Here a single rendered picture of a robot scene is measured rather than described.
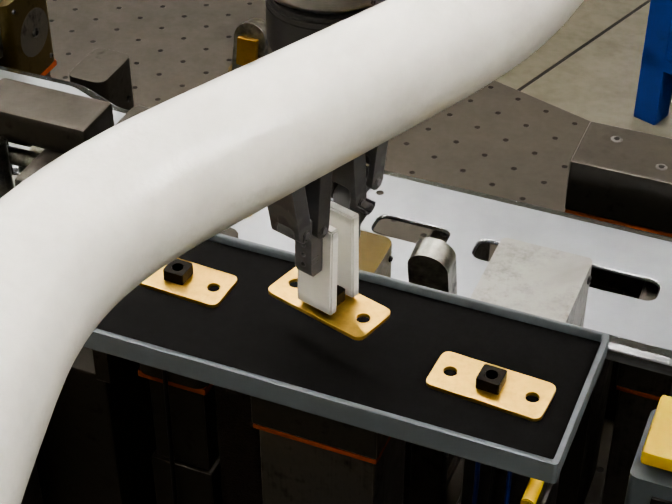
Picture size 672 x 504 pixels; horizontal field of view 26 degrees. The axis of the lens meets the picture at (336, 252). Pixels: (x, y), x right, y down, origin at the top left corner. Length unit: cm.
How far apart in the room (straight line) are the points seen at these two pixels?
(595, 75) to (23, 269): 312
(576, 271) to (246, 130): 63
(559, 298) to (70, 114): 43
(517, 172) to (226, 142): 144
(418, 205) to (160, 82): 85
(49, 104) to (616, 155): 57
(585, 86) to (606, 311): 227
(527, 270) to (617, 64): 251
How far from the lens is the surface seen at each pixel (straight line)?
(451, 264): 122
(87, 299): 57
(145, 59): 228
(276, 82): 61
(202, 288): 108
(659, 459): 98
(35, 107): 126
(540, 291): 117
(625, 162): 147
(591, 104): 351
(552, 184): 200
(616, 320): 132
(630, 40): 378
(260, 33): 153
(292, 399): 100
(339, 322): 99
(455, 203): 144
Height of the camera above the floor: 185
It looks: 38 degrees down
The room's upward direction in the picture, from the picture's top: straight up
